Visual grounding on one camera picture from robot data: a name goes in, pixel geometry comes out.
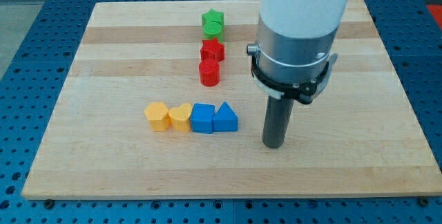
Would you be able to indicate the green cylinder block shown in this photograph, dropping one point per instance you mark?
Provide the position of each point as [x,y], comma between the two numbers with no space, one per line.
[213,30]

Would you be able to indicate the blue square block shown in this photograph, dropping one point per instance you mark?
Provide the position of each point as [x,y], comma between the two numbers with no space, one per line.
[202,118]

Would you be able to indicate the yellow heart block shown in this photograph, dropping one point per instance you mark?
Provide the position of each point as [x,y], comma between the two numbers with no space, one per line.
[180,117]

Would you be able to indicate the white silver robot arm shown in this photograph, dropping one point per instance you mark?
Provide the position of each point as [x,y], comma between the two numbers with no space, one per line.
[295,37]

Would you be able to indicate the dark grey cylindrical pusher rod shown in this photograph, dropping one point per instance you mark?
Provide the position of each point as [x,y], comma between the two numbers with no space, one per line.
[277,118]

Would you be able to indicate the red star block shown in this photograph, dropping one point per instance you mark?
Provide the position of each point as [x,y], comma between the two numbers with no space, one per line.
[212,49]

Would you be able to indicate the green star block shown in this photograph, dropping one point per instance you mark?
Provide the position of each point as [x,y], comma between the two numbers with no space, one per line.
[213,16]

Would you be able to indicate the yellow hexagon block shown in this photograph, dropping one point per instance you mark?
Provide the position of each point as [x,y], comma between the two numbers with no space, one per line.
[157,114]

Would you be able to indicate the blue triangle block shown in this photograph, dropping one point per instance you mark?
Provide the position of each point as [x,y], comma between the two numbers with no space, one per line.
[225,119]

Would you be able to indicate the light wooden board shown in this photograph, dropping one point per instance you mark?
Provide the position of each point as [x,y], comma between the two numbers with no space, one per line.
[358,138]

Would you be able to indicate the red cylinder block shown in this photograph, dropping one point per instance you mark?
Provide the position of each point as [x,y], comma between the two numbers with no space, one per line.
[209,70]

